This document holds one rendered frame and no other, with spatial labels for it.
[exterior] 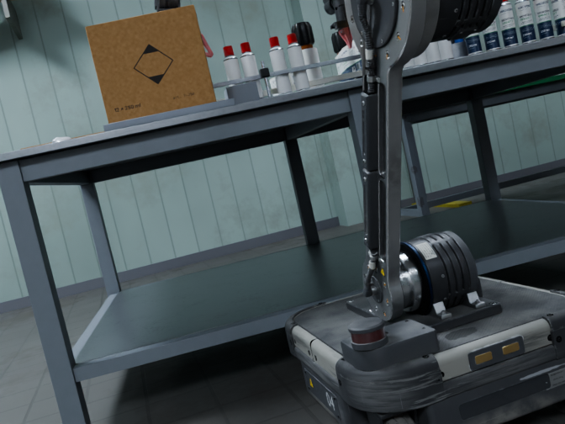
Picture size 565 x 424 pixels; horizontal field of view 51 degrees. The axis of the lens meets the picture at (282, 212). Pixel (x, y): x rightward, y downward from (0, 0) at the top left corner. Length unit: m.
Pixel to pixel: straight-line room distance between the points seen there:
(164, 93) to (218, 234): 3.40
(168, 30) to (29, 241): 0.68
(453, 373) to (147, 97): 1.06
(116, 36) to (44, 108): 3.32
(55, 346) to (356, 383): 0.92
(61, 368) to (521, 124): 5.21
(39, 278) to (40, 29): 3.58
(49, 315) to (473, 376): 1.12
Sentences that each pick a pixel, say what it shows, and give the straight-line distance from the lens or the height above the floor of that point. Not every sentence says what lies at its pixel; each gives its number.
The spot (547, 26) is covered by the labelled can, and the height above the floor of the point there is 0.93.
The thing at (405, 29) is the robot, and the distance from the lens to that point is 0.98.
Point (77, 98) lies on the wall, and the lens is 5.02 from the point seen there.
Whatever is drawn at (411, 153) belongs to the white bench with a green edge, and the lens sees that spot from 3.53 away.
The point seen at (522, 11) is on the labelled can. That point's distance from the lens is 2.53.
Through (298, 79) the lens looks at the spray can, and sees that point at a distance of 2.17.
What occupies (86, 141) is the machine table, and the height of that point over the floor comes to 0.81.
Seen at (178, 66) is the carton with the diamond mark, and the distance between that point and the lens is 1.71.
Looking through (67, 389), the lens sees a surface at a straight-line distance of 1.81.
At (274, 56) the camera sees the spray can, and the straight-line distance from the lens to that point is 2.17.
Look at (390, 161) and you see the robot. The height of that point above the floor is 0.61.
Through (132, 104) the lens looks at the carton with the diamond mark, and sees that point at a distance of 1.71.
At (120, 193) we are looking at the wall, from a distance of 4.95.
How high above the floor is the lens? 0.65
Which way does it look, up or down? 5 degrees down
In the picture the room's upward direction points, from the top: 13 degrees counter-clockwise
